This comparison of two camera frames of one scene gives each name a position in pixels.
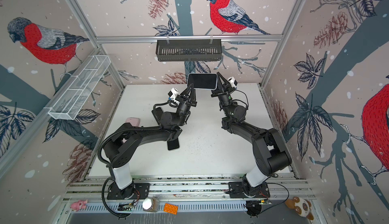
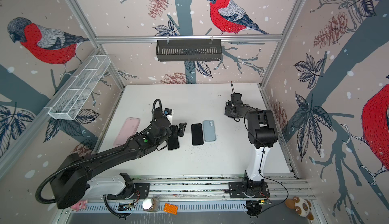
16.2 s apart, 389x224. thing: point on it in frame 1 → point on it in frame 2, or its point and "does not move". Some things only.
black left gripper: [187, 99] → [182, 129]
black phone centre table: [172, 144] does not move
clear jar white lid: [150, 204] does not move
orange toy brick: [170, 208] does not move
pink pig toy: [80, 204] does not move
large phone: [202, 81] → [209, 131]
